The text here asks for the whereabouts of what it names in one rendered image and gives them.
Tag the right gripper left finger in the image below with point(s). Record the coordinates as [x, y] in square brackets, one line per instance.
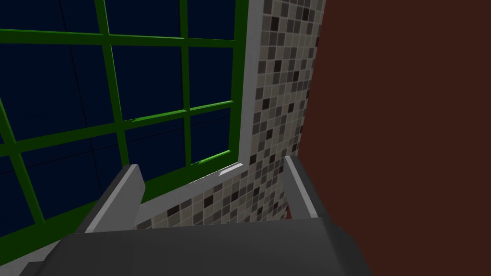
[115, 203]

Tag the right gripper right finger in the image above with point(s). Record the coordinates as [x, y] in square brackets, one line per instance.
[301, 191]

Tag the green framed window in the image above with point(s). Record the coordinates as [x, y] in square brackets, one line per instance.
[115, 96]

